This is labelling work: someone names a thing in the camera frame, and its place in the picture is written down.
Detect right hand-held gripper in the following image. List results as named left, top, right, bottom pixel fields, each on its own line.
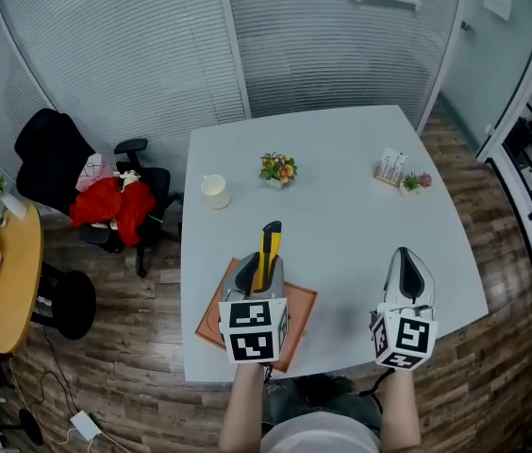
left=370, top=246, right=440, bottom=371

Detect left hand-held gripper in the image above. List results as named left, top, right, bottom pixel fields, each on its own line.
left=218, top=251, right=291, bottom=365

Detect yellow utility knife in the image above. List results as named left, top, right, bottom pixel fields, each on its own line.
left=258, top=220, right=283, bottom=293

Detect orange shallow tray box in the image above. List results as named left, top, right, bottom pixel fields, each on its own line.
left=194, top=257, right=319, bottom=374

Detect person's left forearm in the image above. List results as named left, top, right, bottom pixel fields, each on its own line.
left=218, top=361, right=268, bottom=453

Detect person's right forearm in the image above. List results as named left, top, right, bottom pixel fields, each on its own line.
left=381, top=369, right=424, bottom=453

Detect white square table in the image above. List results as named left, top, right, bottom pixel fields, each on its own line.
left=179, top=105, right=490, bottom=386

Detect cream mug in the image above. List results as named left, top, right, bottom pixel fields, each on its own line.
left=200, top=174, right=232, bottom=210

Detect small potted succulent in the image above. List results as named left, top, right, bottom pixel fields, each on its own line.
left=398, top=172, right=433, bottom=197

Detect potted orange flower plant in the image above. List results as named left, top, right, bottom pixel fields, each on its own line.
left=258, top=152, right=298, bottom=191

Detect person's dark shorts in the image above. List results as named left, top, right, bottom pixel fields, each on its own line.
left=260, top=374, right=383, bottom=438

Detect cream plush toy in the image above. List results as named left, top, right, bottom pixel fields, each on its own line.
left=113, top=170, right=141, bottom=193

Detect person's white shirt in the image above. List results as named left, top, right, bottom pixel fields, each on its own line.
left=260, top=412, right=383, bottom=453

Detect red cloth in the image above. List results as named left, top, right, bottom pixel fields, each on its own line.
left=69, top=176, right=157, bottom=248

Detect black round stool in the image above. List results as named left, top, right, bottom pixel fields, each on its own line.
left=29, top=261, right=97, bottom=341

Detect pink bag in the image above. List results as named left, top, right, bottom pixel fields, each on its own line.
left=75, top=153, right=116, bottom=191

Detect white power adapter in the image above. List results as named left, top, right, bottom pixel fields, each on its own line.
left=70, top=411, right=103, bottom=443

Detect frosted glass door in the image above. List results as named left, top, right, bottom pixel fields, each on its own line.
left=440, top=0, right=532, bottom=156

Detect black office chair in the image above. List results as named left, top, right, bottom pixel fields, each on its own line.
left=14, top=108, right=185, bottom=278

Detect round wooden table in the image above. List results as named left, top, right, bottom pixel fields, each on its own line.
left=0, top=202, right=44, bottom=354

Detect white vase with flowers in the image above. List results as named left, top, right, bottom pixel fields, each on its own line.
left=0, top=171, right=29, bottom=220

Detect white paper door notice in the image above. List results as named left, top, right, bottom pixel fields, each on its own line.
left=482, top=0, right=513, bottom=22

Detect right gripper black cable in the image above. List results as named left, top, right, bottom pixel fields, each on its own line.
left=358, top=368, right=397, bottom=415

